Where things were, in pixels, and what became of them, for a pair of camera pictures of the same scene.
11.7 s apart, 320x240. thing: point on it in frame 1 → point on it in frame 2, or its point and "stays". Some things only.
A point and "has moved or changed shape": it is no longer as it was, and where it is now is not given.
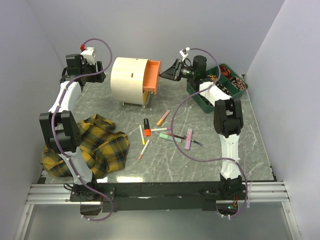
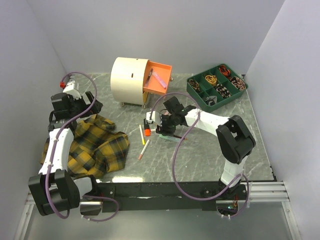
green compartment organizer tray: x=223 y=76 stays
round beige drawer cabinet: x=133 y=80 has moved or changed shape
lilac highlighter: x=188 y=140 → x=159 y=80
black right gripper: x=174 y=72 → x=162 y=129
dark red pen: x=184 y=137 stays
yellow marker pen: x=142 y=135 stays
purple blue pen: x=201 y=144 → x=149 y=77
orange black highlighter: x=147 y=130 stays
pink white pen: x=141 y=155 stays
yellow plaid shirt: x=103 y=150 stays
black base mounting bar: x=157 y=196 stays
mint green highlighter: x=169 y=137 stays
